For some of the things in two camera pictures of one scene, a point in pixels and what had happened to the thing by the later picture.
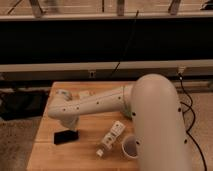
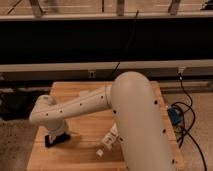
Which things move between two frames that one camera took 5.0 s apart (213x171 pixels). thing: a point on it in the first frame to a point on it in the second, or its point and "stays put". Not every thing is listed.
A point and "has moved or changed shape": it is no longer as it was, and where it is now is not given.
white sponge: x=84 y=94 stays put
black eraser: x=65 y=136 has moved or changed shape
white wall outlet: x=91 y=74 stays put
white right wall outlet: x=181 y=69 stays put
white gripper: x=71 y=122 to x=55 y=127
